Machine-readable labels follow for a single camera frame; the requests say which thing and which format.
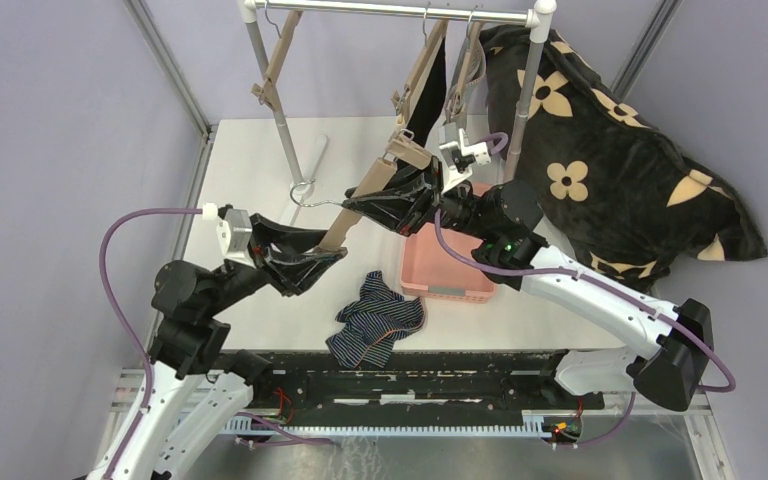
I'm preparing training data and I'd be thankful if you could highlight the black floral blanket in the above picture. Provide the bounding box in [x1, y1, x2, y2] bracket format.
[515, 32, 768, 292]

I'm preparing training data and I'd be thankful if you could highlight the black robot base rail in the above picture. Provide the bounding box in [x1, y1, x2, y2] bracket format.
[249, 351, 605, 430]

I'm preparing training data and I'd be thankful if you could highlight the dark blue striped underwear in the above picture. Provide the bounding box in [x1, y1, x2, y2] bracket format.
[326, 270, 427, 369]

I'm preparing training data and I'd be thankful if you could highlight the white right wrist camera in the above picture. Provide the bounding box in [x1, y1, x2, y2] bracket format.
[438, 123, 491, 193]

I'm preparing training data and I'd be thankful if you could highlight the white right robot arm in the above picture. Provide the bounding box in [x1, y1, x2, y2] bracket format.
[342, 160, 721, 412]

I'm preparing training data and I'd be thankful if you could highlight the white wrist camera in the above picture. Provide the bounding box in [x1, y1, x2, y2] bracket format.
[201, 203, 254, 267]
[438, 123, 491, 193]

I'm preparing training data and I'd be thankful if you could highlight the pink plastic basket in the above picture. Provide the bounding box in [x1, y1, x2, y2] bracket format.
[399, 182, 500, 305]

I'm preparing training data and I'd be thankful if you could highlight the beige hanger of striped underwear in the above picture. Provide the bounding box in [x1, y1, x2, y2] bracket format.
[289, 128, 432, 251]

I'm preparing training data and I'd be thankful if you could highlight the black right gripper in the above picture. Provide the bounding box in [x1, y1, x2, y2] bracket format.
[345, 152, 495, 240]

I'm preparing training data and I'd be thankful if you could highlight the beige hanger of grey underwear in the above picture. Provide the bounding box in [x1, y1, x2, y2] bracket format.
[444, 10, 486, 131]

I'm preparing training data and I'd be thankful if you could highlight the metal clothes rack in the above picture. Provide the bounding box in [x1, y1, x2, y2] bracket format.
[238, 0, 558, 200]

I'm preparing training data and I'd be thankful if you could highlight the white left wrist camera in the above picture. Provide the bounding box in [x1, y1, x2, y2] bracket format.
[201, 203, 254, 267]

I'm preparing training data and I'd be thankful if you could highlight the beige hanger of black underwear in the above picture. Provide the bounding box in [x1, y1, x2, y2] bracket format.
[391, 20, 449, 130]

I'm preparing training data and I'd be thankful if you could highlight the black underwear beige waistband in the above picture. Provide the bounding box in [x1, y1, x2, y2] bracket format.
[405, 36, 447, 146]

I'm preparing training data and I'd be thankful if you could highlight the grey striped underwear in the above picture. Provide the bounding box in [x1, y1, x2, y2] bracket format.
[447, 39, 489, 127]

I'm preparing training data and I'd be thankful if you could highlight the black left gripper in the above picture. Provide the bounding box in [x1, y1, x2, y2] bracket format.
[203, 209, 345, 315]

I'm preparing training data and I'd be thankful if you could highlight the empty beige clip hanger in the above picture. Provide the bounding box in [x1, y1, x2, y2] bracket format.
[251, 10, 303, 112]

